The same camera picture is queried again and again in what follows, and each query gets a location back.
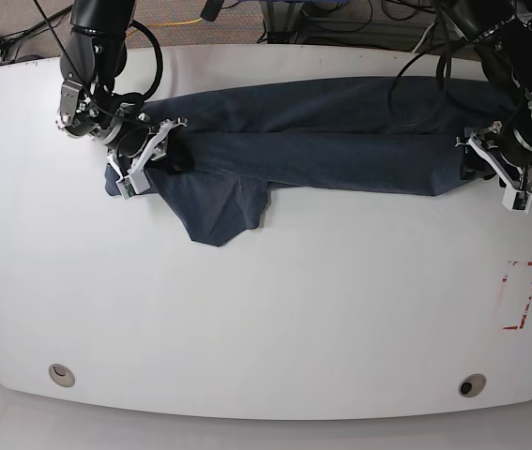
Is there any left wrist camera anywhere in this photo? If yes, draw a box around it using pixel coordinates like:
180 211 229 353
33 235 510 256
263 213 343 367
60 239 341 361
502 186 532 214

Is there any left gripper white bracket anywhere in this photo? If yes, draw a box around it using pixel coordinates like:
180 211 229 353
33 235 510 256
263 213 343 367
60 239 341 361
455 121 532 191

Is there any right table grommet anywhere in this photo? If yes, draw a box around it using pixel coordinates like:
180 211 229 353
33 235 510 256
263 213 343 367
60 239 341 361
458 373 487 398

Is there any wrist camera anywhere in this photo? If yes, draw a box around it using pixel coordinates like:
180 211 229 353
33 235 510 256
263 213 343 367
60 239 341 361
115 173 151 200
502 186 532 214

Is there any left table grommet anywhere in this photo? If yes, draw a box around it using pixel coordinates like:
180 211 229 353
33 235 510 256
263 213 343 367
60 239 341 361
48 364 75 388

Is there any dark blue T-shirt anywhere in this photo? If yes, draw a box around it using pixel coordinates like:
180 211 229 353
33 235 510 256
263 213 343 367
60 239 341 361
102 76 520 248

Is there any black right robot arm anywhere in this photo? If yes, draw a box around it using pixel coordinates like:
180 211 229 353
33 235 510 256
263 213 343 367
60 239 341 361
57 1 192 177

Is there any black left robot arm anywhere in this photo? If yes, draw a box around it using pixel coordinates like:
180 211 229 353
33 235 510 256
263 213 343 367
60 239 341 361
433 1 532 201

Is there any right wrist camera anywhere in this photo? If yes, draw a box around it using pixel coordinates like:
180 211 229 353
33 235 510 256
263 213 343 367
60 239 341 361
115 173 151 200

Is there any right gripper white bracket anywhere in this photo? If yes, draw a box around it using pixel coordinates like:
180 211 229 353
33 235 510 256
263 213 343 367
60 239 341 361
107 117 195 180

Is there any table grommet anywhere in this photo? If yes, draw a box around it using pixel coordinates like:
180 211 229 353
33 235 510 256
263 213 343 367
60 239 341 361
458 373 487 398
48 364 75 388

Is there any red tape rectangle marking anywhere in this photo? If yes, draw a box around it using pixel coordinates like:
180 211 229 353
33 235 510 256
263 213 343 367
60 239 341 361
496 261 532 331

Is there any yellow cable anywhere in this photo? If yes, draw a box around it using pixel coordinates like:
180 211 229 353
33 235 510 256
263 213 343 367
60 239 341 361
143 16 204 30

